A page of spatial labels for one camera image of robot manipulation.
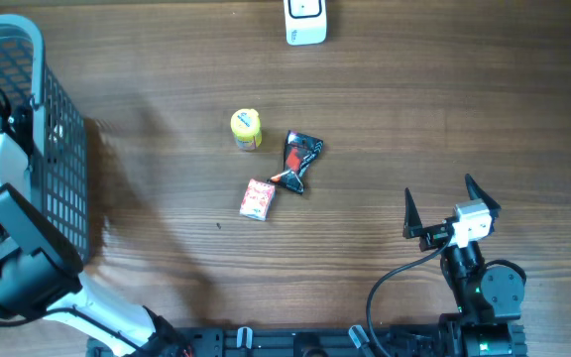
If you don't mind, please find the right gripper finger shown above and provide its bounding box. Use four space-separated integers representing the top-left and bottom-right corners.
402 187 423 239
465 174 501 216

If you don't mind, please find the black red snack wrapper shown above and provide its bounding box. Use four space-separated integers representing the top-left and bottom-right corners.
268 131 324 194

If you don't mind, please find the red white small carton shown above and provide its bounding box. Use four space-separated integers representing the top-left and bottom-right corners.
240 179 276 221

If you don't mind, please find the yellow lidded small bottle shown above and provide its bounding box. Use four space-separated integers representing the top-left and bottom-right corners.
230 108 262 151

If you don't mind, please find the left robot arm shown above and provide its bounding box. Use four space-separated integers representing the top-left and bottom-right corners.
0 88 193 356

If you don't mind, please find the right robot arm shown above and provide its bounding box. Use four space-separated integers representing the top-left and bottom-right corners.
403 175 528 357

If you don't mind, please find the white barcode scanner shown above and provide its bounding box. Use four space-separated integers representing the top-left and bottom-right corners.
284 0 328 46

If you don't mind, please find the grey plastic mesh basket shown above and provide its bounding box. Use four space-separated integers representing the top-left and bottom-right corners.
0 14 91 262

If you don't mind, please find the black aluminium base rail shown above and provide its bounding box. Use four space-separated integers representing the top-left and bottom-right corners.
85 324 528 357

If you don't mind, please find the right black camera cable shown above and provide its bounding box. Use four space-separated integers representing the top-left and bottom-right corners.
365 234 454 357

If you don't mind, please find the black camera cable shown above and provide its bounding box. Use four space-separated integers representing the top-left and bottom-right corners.
0 153 148 356
365 234 454 357

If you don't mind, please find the left black camera cable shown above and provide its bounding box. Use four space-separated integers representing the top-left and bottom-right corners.
0 153 148 356

